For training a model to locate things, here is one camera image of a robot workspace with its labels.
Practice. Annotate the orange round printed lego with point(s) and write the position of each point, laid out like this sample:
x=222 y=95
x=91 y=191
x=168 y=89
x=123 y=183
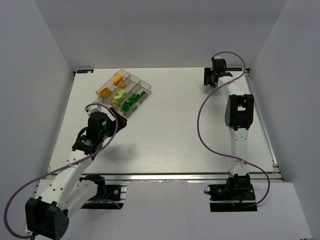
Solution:
x=105 y=92

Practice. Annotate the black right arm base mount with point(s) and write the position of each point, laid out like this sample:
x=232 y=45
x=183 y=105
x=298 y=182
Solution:
x=236 y=195

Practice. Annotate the blue left corner label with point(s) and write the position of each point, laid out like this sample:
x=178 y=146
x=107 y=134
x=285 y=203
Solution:
x=84 y=71

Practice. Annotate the green upturned 2x3 lego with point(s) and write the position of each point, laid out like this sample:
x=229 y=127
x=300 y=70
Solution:
x=126 y=106

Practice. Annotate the clear three-compartment organizer tray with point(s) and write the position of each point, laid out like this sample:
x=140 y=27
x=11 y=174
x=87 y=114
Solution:
x=133 y=85

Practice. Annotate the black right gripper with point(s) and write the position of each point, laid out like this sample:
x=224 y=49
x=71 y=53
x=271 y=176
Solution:
x=207 y=76

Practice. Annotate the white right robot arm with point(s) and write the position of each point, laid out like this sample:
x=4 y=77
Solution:
x=239 y=112

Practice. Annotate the pale green small lego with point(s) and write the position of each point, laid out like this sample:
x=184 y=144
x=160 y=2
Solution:
x=118 y=97

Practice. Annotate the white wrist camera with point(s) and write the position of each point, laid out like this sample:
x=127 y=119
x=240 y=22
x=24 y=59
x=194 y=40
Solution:
x=217 y=58
x=93 y=109

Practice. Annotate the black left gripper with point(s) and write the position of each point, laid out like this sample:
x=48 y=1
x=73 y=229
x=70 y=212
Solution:
x=119 y=122

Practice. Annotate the green 2x4 lego plate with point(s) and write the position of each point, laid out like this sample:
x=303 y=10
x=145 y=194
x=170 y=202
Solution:
x=130 y=111

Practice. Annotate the orange long lego brick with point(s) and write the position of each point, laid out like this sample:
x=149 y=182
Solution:
x=118 y=80

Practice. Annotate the blue right corner label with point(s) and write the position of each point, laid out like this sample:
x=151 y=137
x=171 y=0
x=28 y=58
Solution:
x=234 y=69

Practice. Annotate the green 2x4 lego brick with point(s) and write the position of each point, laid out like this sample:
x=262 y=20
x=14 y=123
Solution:
x=132 y=104

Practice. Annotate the blue corner label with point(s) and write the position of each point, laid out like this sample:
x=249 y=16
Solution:
x=84 y=71
x=234 y=69

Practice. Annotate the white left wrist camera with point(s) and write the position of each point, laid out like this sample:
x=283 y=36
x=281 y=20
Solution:
x=93 y=109

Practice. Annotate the lime green 2x2 lego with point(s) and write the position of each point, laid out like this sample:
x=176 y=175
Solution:
x=117 y=102

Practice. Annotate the pale green 2x2 lego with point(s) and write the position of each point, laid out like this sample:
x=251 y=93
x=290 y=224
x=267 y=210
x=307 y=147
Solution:
x=122 y=92

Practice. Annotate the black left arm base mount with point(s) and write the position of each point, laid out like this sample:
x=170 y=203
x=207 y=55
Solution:
x=109 y=195

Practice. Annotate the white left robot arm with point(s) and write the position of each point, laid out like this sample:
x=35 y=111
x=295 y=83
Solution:
x=49 y=214

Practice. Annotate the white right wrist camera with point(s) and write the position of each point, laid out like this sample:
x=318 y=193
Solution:
x=217 y=58

